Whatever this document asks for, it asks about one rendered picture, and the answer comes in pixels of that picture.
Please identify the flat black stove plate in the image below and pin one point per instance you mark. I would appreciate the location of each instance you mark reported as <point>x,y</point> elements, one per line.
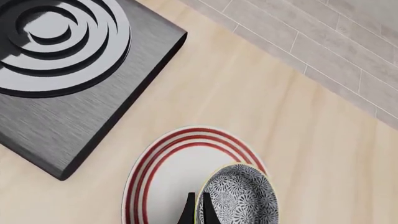
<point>62,81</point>

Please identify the white plate with red rings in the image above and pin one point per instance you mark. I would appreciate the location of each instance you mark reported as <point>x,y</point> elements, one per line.
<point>174,168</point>

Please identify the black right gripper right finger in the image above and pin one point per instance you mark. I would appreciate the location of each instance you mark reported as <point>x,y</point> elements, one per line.
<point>208,211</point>

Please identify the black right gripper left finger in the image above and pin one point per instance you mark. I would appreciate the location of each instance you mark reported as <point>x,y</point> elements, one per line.
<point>188,211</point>

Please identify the black patterned bowl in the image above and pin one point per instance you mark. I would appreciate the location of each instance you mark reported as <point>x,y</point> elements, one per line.
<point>242,196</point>

